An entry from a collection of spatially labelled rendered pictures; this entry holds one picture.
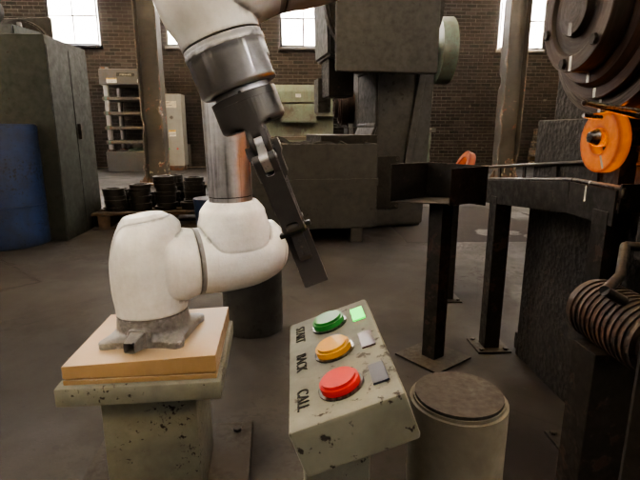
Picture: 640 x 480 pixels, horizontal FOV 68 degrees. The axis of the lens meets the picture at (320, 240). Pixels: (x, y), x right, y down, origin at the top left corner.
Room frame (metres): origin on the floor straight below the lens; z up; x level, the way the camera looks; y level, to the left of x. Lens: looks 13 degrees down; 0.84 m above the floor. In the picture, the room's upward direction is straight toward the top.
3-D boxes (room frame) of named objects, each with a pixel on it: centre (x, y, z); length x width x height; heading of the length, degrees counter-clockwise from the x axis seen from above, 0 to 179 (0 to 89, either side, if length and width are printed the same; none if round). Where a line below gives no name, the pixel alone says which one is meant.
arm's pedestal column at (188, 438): (1.01, 0.37, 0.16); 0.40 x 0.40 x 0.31; 6
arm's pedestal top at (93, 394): (1.01, 0.37, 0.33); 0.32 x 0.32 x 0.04; 6
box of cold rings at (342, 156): (3.92, 0.13, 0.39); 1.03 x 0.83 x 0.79; 97
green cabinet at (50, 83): (3.95, 2.18, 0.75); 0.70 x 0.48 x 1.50; 3
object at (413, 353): (1.69, -0.42, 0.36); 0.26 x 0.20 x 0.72; 38
